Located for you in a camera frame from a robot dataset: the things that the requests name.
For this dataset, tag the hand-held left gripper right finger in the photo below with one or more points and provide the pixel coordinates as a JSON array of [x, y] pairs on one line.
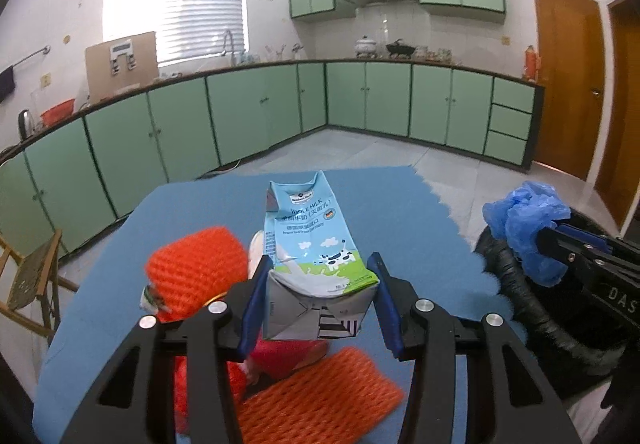
[[382, 304]]

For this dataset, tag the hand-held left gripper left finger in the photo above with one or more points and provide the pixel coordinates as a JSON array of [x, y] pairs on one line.
[[252, 309]]

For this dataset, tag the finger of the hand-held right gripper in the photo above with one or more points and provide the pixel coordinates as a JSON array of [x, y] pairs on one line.
[[585, 238], [565, 249]]

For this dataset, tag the blue plastic bag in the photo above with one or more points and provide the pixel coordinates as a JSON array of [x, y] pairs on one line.
[[525, 219]]

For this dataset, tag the light blue milk carton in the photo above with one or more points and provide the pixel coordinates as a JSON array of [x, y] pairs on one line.
[[310, 244]]

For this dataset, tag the red plastic packet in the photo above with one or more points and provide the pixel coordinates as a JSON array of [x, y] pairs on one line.
[[285, 356]]

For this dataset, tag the orange foam net sleeve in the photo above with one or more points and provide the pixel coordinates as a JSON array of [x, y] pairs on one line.
[[200, 264], [320, 399]]

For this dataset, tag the blue table cloth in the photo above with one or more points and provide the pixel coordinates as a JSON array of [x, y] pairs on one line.
[[200, 204]]

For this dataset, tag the brown wooden door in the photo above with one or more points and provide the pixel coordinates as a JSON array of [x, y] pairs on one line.
[[565, 84]]

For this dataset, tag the green base cabinets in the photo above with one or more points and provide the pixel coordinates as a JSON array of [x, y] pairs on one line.
[[175, 124]]

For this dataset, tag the wooden folding chair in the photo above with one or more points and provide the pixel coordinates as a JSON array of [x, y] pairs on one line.
[[30, 274]]

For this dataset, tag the row of glass jars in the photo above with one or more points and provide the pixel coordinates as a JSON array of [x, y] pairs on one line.
[[434, 54]]

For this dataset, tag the black wok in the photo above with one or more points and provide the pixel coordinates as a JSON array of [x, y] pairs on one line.
[[400, 49]]

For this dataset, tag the white lidded pot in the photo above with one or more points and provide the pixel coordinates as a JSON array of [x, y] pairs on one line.
[[366, 48]]

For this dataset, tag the metal kitchen faucet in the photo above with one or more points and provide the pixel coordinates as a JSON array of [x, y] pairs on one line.
[[230, 44]]

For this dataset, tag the red plastic basin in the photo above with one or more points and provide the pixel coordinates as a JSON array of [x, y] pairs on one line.
[[59, 113]]

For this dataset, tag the brown cardboard box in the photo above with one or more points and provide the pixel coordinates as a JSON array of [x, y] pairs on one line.
[[100, 74]]

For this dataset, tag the metal kettle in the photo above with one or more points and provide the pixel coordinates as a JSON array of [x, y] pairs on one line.
[[25, 124]]

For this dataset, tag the dark towel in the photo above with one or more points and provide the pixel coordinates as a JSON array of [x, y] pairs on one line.
[[7, 83]]

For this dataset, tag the brown wooden door frame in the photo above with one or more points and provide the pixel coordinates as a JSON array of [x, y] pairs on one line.
[[625, 124]]

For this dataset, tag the metal towel rail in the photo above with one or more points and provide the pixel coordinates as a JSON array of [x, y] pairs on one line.
[[30, 56]]

